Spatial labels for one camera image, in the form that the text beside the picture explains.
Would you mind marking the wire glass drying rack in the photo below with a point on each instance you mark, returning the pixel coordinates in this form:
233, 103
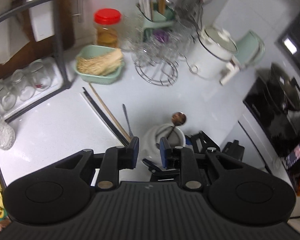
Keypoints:
157, 63

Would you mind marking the black dish rack frame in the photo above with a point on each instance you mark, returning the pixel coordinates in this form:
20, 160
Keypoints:
19, 6

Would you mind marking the copper coloured small spoon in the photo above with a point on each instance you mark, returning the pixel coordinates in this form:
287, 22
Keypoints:
178, 119

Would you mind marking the wooden chopstick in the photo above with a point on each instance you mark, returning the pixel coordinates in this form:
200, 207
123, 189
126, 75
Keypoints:
121, 129

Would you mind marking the white electric cooker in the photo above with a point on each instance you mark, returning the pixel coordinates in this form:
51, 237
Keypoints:
213, 55

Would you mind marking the red lidded plastic jar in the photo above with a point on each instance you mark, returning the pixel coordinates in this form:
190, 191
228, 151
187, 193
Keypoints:
106, 22

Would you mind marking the purple lid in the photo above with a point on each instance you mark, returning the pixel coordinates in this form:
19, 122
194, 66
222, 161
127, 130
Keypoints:
161, 36

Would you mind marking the green utensil holder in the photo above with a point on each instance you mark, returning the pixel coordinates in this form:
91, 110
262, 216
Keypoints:
155, 15

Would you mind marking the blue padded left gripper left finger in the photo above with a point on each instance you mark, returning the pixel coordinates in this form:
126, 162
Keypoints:
132, 152

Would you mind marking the small steel fork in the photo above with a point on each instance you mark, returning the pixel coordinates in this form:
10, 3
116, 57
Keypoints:
127, 120

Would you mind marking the wooden cutting board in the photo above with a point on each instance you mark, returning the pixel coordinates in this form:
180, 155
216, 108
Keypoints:
37, 23

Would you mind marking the green plastic basket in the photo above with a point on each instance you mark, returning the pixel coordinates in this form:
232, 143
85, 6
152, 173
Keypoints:
93, 51

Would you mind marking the black wok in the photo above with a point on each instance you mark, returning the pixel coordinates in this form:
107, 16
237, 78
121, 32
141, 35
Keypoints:
283, 90

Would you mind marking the bundle of dried noodles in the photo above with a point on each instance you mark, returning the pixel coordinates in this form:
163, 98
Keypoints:
100, 65

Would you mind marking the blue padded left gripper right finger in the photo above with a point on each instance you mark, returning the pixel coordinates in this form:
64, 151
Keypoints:
165, 151

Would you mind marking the mint green electric kettle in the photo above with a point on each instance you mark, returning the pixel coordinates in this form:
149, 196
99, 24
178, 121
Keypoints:
251, 50

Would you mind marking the black induction cooktop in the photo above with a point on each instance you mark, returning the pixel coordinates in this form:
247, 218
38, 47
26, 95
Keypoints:
282, 130

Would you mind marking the small upturned drinking glass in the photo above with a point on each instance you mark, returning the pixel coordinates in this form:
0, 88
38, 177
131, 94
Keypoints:
7, 98

